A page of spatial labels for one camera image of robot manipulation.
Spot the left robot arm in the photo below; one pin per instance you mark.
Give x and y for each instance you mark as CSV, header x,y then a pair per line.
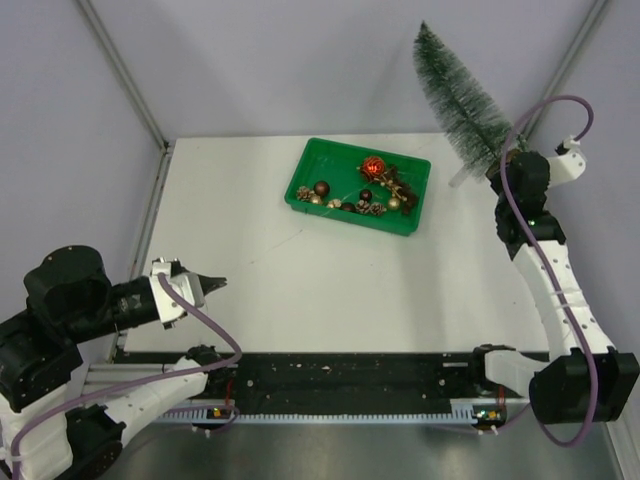
x,y
46,435

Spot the red glitter bauble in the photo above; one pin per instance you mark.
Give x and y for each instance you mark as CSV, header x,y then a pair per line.
x,y
372,169

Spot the green plastic tray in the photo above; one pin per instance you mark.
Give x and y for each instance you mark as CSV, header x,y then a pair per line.
x,y
335,163

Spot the brown ribbon bow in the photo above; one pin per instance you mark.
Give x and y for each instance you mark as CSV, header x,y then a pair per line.
x,y
399,189

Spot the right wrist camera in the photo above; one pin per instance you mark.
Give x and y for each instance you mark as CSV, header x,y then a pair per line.
x,y
568,164

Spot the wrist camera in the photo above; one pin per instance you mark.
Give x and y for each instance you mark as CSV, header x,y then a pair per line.
x,y
568,164
168,278

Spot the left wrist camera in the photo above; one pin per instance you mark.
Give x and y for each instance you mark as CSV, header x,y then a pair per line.
x,y
168,278

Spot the white tipped pine cone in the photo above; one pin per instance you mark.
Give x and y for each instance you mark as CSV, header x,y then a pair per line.
x,y
304,194

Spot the small green christmas tree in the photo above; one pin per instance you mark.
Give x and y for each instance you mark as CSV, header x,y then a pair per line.
x,y
473,123

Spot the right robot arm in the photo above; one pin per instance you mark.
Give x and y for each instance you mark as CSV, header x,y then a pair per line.
x,y
584,366

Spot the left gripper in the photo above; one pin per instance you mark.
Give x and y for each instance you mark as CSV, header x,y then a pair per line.
x,y
208,283

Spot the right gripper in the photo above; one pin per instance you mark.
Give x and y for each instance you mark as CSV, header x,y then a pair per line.
x,y
496,181

